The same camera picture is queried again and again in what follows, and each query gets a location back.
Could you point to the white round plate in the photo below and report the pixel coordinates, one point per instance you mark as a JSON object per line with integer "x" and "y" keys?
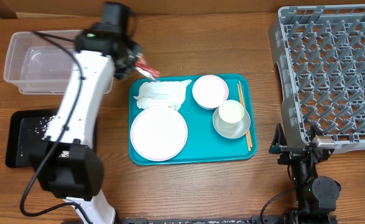
{"x": 158, "y": 133}

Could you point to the pale green cup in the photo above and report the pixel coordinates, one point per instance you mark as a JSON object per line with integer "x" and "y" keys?
{"x": 231, "y": 111}

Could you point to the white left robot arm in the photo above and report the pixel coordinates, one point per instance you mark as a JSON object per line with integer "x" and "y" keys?
{"x": 65, "y": 162}

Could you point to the teal serving tray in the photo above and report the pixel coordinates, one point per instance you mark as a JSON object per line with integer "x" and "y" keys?
{"x": 204, "y": 144}

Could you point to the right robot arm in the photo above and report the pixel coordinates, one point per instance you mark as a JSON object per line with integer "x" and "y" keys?
{"x": 316, "y": 195}

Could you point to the red snack wrapper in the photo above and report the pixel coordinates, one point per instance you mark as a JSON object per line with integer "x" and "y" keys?
{"x": 142, "y": 67}

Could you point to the black plastic tray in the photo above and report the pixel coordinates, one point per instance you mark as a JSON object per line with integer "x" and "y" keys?
{"x": 13, "y": 160}

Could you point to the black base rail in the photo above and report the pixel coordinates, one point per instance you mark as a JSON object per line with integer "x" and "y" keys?
{"x": 268, "y": 219}

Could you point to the clear plastic bin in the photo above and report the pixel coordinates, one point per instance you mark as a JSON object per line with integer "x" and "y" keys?
{"x": 36, "y": 66}

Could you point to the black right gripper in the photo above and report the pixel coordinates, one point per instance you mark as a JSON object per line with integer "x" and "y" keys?
{"x": 290, "y": 154}

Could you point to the grey green saucer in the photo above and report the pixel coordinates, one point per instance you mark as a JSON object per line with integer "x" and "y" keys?
{"x": 231, "y": 131}

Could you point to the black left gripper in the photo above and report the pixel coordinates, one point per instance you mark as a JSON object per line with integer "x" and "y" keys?
{"x": 133, "y": 47}

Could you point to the pile of white rice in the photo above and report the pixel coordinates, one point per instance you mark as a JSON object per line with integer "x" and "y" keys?
{"x": 32, "y": 130}

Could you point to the grey dishwasher rack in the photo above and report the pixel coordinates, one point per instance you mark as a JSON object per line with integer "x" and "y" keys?
{"x": 320, "y": 54}

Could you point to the white napkin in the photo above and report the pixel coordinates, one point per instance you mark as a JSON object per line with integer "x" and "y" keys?
{"x": 167, "y": 93}

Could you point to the pink white bowl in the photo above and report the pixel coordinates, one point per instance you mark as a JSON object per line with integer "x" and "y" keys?
{"x": 210, "y": 91}

